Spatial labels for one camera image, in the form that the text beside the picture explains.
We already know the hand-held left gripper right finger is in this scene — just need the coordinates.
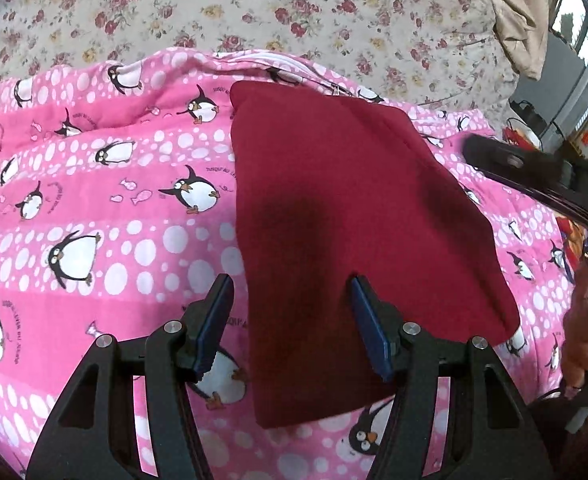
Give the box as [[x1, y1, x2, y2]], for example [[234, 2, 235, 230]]
[[350, 274, 555, 480]]

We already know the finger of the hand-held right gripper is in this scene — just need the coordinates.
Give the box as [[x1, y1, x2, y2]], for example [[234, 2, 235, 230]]
[[463, 134, 567, 201]]

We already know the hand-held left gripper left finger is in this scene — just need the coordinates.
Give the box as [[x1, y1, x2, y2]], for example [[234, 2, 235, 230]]
[[26, 273, 237, 480]]

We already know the dark red small garment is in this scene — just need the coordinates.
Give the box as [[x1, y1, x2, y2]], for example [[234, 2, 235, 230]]
[[229, 80, 521, 430]]

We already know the red bag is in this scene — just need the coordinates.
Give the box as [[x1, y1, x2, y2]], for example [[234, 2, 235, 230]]
[[504, 117, 546, 152]]

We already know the colourful printed packet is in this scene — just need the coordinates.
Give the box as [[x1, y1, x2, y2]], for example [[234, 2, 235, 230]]
[[558, 214, 588, 283]]

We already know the beige cloth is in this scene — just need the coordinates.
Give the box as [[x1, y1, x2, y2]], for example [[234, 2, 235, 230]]
[[474, 0, 551, 79]]

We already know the pink penguin print blanket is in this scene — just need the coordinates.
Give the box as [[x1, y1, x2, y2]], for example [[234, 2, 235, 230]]
[[0, 49, 588, 480]]

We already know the floral print quilt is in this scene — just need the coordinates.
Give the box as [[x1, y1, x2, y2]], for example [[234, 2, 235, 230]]
[[0, 0, 525, 111]]

